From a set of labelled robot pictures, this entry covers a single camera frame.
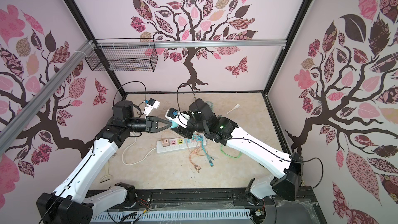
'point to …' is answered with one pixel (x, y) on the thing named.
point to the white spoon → (237, 106)
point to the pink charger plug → (165, 142)
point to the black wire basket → (123, 54)
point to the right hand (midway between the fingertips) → (175, 119)
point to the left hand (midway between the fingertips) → (171, 128)
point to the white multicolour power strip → (179, 143)
